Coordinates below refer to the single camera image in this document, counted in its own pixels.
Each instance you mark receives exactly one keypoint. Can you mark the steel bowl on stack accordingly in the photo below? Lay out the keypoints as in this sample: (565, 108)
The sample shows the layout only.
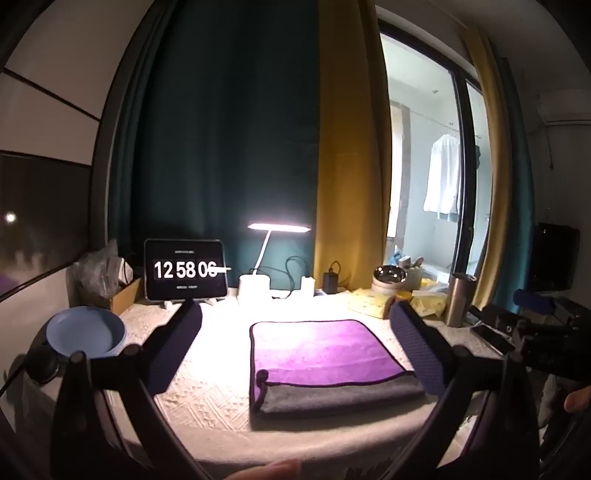
(388, 279)

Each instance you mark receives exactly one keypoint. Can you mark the black smartphone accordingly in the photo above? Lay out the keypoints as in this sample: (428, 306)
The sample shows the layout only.
(493, 339)

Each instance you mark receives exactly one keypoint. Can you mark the stainless steel tumbler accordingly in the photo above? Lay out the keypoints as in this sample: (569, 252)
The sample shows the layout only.
(461, 292)

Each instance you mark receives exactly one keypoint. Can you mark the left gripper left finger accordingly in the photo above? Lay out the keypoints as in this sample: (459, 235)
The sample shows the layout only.
(160, 356)

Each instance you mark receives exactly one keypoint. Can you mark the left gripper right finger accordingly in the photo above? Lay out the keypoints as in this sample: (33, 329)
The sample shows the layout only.
(435, 361)

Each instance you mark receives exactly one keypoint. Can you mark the black power bank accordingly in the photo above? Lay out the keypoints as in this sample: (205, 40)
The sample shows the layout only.
(330, 279)

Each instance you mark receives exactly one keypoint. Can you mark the right yellow teal curtain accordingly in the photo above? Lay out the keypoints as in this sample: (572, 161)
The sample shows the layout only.
(508, 251)

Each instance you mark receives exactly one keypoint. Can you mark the cardboard box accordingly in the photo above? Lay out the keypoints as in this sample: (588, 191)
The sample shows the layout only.
(117, 304)

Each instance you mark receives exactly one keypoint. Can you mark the white desk lamp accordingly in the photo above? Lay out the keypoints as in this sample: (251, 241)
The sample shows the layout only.
(256, 286)

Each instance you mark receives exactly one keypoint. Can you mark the dark green curtain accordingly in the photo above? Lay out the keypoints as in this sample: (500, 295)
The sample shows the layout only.
(220, 127)

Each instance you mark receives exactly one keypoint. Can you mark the yellow wet wipes pack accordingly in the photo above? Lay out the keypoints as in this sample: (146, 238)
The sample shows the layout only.
(429, 303)

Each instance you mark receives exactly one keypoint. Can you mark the yellow tissue box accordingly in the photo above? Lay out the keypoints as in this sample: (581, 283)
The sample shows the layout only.
(371, 303)

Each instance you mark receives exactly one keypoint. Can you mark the tablet showing clock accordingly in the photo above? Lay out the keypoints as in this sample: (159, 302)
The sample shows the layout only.
(180, 269)

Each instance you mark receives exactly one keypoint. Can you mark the white charger adapter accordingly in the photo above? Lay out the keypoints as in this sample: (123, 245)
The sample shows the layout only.
(308, 285)

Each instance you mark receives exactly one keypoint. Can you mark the purple and grey towel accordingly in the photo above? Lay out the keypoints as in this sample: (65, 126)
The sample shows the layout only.
(317, 368)

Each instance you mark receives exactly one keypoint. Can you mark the mustard yellow curtain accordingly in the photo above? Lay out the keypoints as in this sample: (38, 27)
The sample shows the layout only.
(355, 148)

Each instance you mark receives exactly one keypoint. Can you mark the white hanging shirt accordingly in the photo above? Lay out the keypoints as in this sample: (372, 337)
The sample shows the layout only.
(443, 187)

